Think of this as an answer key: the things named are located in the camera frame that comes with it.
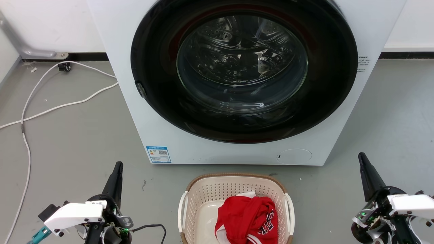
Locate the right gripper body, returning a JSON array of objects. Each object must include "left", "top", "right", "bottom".
[{"left": 351, "top": 186, "right": 418, "bottom": 244}]

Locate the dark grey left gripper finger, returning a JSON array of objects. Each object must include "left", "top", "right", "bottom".
[{"left": 101, "top": 161, "right": 123, "bottom": 208}]

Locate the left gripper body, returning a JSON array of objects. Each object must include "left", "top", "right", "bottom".
[{"left": 84, "top": 194, "right": 134, "bottom": 244}]

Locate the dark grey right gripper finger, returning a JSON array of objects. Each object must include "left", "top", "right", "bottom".
[{"left": 358, "top": 152, "right": 387, "bottom": 203}]

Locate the beige plastic laundry basket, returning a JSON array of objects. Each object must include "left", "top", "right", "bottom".
[{"left": 178, "top": 173, "right": 295, "bottom": 244}]

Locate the blue energy label sticker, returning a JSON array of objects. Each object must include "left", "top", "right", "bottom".
[{"left": 146, "top": 146, "right": 172, "bottom": 164}]

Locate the round white filter cover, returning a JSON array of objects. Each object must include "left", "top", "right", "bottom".
[{"left": 276, "top": 148, "right": 313, "bottom": 165}]

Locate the grey washer door latch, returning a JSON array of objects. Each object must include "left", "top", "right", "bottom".
[{"left": 135, "top": 81, "right": 147, "bottom": 100}]

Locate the small printed text label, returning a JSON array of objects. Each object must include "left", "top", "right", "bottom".
[{"left": 357, "top": 56, "right": 371, "bottom": 73}]

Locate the black round washer door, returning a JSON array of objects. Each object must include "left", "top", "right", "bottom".
[{"left": 131, "top": 0, "right": 358, "bottom": 144}]

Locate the red sports jersey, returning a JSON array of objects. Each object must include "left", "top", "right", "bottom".
[{"left": 215, "top": 196, "right": 279, "bottom": 244}]

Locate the white front-load washing machine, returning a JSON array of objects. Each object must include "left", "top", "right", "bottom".
[{"left": 87, "top": 0, "right": 407, "bottom": 166}]

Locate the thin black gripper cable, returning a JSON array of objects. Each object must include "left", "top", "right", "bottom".
[{"left": 130, "top": 224, "right": 167, "bottom": 244}]

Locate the teal cable connector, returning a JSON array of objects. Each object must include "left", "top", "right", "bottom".
[{"left": 27, "top": 226, "right": 52, "bottom": 244}]

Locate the thick white floor cable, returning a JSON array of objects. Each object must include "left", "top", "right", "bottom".
[{"left": 0, "top": 82, "right": 119, "bottom": 130}]

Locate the thin white floor cable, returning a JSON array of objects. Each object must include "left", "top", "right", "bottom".
[{"left": 3, "top": 61, "right": 117, "bottom": 244}]

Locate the grey metal pipe bracket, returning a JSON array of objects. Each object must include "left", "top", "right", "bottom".
[{"left": 0, "top": 12, "right": 69, "bottom": 60}]

